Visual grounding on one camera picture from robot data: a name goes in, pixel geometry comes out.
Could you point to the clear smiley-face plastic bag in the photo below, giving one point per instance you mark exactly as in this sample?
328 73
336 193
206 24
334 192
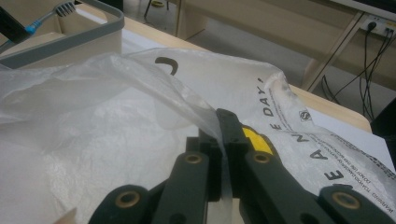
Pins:
102 130

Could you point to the blue and grey toothbrush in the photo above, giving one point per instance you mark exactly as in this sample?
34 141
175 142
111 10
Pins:
42 21

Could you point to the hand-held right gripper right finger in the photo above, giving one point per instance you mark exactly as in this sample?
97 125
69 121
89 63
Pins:
233 140

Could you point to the beige basket with grey rim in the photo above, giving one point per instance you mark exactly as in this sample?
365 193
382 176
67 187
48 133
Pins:
77 37

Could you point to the white power strip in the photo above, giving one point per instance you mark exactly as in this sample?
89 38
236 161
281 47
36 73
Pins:
381 26

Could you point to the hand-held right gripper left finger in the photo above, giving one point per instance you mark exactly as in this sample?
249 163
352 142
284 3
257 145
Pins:
215 174

